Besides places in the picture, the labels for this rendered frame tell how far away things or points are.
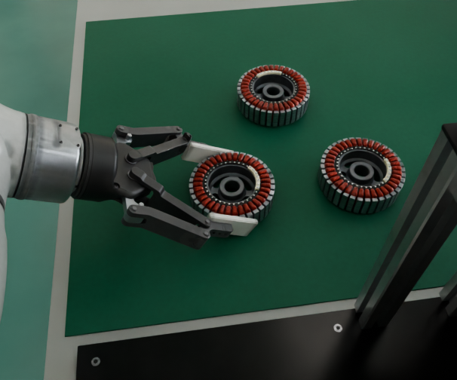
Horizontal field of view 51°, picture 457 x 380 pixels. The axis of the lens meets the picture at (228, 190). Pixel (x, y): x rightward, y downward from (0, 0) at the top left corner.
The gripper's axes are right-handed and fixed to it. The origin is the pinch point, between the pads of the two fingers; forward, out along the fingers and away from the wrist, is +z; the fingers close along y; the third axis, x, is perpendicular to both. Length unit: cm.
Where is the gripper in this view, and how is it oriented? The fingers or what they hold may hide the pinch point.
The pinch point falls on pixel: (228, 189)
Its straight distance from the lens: 63.7
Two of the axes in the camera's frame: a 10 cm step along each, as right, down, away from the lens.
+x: -4.9, 6.2, 6.2
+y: -2.4, -7.7, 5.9
